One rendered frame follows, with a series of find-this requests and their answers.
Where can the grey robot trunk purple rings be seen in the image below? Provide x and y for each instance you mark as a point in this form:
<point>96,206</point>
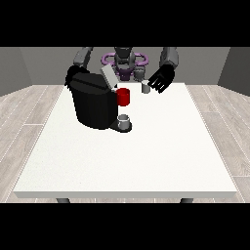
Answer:
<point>124,63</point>

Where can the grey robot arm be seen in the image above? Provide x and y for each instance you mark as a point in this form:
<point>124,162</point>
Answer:
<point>170,57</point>
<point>83,56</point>

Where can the small grey coffee pod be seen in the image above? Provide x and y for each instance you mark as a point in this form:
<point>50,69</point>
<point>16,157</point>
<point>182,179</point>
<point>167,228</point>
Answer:
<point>145,87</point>

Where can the red pod holder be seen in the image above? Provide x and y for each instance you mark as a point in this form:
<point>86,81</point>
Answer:
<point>123,96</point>

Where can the small grey cup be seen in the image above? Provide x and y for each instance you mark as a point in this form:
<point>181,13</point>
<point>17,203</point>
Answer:
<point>123,121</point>

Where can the pale grey machine lid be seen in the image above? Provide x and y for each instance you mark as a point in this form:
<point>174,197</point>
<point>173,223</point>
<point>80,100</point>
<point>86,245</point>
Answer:
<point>109,75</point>

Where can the dark table leg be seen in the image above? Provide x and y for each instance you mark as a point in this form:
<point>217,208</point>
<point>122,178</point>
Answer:
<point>63,200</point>
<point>187,200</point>

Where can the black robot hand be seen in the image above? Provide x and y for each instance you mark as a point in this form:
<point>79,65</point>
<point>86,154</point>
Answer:
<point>73,71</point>
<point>161,79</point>

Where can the black coffee machine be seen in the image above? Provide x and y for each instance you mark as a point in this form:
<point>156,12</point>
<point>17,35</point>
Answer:
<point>92,104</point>

